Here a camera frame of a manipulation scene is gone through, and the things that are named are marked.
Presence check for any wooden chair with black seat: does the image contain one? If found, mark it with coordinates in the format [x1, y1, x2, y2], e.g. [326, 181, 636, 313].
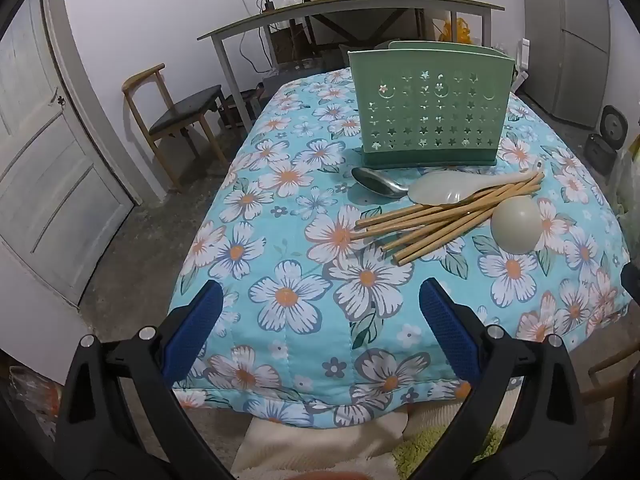
[122, 63, 233, 188]

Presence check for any beige towel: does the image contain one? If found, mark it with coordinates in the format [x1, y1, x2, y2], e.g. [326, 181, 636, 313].
[232, 400, 416, 480]

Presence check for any orange plastic bag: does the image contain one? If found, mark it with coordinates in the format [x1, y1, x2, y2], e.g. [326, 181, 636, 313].
[7, 365, 63, 441]

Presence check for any green fluffy mat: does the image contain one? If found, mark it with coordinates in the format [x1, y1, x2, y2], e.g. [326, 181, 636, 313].
[392, 422, 506, 466]

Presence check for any floral blue blanket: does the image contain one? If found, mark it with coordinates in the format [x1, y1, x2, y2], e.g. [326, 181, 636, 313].
[167, 67, 632, 428]

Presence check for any green plastic utensil holder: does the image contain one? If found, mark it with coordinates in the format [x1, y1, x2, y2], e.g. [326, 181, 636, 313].
[347, 40, 516, 168]

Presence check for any black rice cooker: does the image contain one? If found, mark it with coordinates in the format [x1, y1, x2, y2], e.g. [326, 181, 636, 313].
[600, 105, 630, 151]

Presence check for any white panelled door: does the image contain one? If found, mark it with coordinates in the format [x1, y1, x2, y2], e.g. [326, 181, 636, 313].
[0, 0, 136, 311]

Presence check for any cream plastic ladle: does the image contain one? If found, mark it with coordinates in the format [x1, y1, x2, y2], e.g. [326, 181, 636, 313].
[490, 196, 542, 255]

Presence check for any yellow plastic bag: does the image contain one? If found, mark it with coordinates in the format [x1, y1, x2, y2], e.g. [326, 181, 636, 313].
[440, 17, 473, 46]

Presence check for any white panel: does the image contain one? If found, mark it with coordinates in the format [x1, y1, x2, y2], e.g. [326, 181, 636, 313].
[512, 37, 531, 93]

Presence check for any bare wooden chair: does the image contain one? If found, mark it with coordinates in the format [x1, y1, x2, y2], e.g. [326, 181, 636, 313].
[575, 345, 640, 451]

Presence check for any wall cable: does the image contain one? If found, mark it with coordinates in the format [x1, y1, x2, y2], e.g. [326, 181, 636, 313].
[227, 0, 273, 73]

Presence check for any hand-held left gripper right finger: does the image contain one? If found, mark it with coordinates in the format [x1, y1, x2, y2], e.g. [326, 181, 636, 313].
[415, 278, 591, 480]

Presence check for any grey refrigerator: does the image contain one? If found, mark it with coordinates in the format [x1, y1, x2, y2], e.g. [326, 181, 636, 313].
[520, 0, 613, 131]

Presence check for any black pot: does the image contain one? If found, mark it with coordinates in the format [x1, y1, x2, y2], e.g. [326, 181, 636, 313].
[585, 132, 618, 176]

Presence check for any plastic bag of vegetables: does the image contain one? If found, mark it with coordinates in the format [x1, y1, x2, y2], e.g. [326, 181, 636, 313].
[610, 140, 640, 221]

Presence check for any translucent white rice paddle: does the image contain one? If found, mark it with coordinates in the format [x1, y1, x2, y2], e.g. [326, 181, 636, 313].
[407, 162, 543, 207]

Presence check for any brown cardboard box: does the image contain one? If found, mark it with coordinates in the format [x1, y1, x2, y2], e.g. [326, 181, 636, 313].
[270, 22, 313, 61]

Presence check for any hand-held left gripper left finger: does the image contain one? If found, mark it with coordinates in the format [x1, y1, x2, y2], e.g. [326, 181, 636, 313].
[54, 279, 236, 480]

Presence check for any long grey table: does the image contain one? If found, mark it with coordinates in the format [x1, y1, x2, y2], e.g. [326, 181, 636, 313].
[196, 0, 506, 136]

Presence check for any pile of bamboo chopsticks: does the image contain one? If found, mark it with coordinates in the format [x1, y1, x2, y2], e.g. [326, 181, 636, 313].
[354, 171, 546, 266]

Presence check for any metal spoon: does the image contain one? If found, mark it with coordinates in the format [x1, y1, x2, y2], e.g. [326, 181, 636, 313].
[351, 166, 413, 197]

